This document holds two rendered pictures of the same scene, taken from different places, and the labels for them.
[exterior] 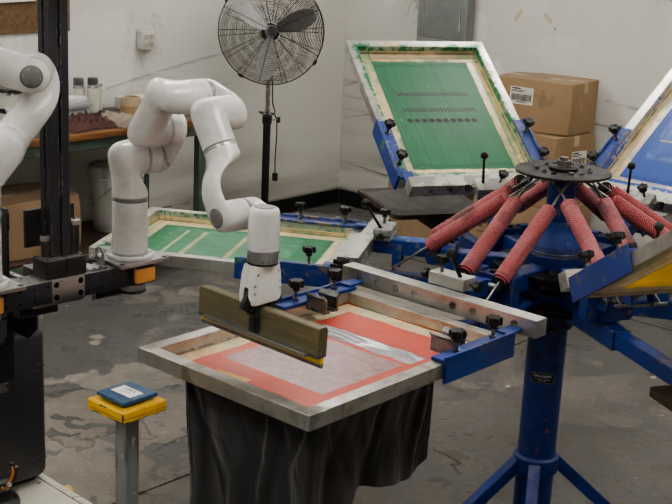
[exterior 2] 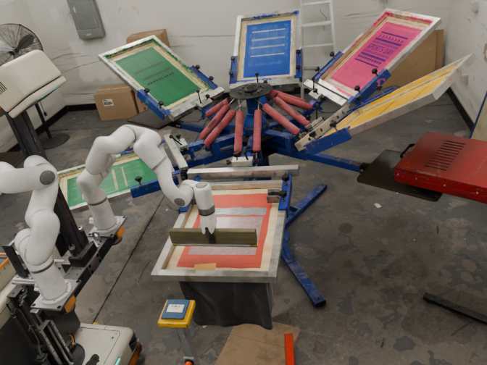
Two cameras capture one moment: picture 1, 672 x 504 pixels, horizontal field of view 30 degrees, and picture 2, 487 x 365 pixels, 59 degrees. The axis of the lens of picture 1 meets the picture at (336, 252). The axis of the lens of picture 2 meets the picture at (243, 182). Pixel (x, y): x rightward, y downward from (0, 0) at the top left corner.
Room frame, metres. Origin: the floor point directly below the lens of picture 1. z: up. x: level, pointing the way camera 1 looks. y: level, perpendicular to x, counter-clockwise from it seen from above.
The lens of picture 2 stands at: (1.36, 0.71, 2.32)
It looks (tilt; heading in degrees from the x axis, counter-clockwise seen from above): 31 degrees down; 334
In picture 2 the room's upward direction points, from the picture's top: 10 degrees counter-clockwise
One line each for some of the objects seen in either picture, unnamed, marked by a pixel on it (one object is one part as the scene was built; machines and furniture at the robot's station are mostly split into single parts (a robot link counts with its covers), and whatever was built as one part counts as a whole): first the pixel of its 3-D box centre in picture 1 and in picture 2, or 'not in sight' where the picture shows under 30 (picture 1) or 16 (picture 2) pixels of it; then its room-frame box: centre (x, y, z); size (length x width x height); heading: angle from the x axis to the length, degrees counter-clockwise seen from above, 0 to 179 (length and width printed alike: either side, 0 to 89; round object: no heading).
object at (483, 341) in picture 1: (473, 354); (285, 196); (3.03, -0.37, 0.98); 0.30 x 0.05 x 0.07; 139
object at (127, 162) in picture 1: (133, 169); (92, 184); (3.24, 0.55, 1.37); 0.13 x 0.10 x 0.16; 134
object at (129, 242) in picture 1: (126, 226); (99, 213); (3.25, 0.56, 1.21); 0.16 x 0.13 x 0.15; 46
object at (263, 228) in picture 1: (256, 223); (196, 193); (2.88, 0.19, 1.34); 0.15 x 0.10 x 0.11; 44
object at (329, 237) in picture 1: (277, 222); (130, 160); (4.00, 0.20, 1.05); 1.08 x 0.61 x 0.23; 79
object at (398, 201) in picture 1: (466, 238); (194, 127); (4.46, -0.48, 0.91); 1.34 x 0.40 x 0.08; 19
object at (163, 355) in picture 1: (330, 349); (228, 224); (3.03, 0.00, 0.97); 0.79 x 0.58 x 0.04; 139
